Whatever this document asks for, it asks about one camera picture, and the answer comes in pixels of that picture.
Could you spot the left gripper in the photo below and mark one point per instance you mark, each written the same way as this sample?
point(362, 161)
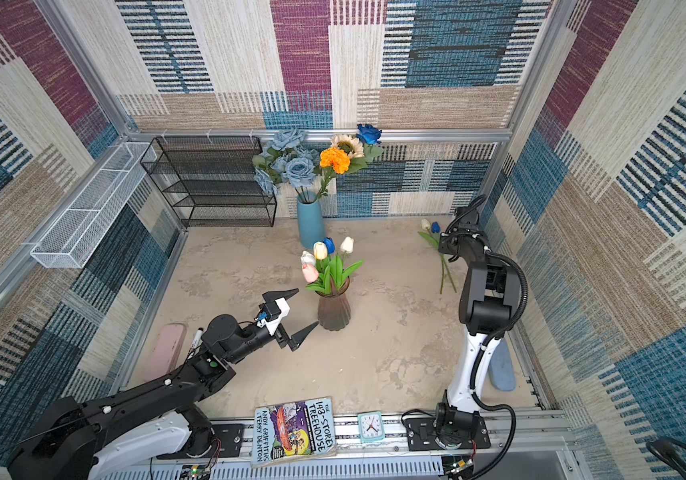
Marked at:
point(281, 340)

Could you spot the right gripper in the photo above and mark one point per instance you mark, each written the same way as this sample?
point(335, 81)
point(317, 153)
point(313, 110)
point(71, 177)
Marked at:
point(443, 243)

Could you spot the tulip bunch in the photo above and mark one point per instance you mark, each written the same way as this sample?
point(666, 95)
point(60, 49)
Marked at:
point(430, 232)

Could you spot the red ribbed glass vase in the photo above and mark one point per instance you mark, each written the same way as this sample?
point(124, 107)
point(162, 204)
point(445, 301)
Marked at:
point(334, 311)

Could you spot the pink tulip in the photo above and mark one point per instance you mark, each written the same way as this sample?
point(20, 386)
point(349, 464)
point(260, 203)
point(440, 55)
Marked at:
point(315, 281)

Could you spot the blue tulip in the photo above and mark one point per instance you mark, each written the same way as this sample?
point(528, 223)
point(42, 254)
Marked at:
point(330, 246)

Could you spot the cream tulip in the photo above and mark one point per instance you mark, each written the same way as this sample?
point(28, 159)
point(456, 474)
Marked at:
point(343, 272)

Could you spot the blue ceramic vase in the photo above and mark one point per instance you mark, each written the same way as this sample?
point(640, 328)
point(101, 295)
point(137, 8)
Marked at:
point(310, 223)

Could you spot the dark blue rose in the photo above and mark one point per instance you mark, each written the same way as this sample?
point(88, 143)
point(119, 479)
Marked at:
point(370, 136)

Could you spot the cream sunflower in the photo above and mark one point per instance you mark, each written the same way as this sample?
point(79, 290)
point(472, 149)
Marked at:
point(353, 147)

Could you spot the orange marigold flower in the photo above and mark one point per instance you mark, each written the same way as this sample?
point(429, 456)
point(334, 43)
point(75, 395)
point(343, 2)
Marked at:
point(333, 162)

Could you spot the pale blue rose bouquet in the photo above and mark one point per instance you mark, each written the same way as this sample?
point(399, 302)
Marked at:
point(286, 161)

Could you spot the white tulip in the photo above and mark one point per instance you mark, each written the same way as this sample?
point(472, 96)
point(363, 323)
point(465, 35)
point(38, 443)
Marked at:
point(307, 258)

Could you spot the yellow tulip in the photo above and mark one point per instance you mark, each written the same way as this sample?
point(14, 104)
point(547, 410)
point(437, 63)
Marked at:
point(322, 256)

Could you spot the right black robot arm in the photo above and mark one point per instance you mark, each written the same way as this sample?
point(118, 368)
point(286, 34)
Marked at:
point(493, 299)

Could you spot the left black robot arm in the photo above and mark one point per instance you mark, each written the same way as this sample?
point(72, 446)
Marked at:
point(95, 438)

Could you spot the black marker pen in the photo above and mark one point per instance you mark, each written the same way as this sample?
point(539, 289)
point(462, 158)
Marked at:
point(197, 338)

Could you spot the colourful treehouse book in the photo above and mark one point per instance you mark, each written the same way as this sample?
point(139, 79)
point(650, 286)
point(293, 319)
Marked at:
point(293, 430)

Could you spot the pink pencil case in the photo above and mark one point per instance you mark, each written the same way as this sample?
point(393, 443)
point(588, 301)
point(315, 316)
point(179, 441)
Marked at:
point(165, 352)

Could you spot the blue grey oval pad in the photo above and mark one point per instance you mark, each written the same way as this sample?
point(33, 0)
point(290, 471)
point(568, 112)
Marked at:
point(501, 372)

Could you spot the small mint alarm clock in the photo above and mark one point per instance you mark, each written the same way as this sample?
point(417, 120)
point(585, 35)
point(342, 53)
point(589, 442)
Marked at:
point(370, 426)

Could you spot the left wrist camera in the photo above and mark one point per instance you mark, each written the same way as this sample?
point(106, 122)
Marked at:
point(271, 315)

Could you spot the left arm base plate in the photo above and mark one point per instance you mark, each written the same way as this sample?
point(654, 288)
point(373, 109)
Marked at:
point(217, 440)

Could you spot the black wire mesh shelf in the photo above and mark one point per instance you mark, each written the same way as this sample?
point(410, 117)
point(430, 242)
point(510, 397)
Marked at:
point(209, 181)

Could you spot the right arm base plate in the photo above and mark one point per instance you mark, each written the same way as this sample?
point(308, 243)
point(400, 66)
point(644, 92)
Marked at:
point(468, 432)

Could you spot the white wire mesh basket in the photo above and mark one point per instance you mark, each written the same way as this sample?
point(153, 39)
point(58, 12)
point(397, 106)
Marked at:
point(73, 238)

